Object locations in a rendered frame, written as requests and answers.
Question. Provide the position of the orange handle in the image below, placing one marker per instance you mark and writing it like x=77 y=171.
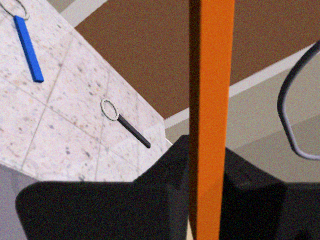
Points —
x=210 y=50

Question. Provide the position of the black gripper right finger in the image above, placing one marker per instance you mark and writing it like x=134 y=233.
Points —
x=257 y=206

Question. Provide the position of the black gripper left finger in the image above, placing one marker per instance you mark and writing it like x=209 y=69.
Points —
x=155 y=206

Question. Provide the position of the white loop with blue handle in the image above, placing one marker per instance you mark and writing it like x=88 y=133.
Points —
x=26 y=41

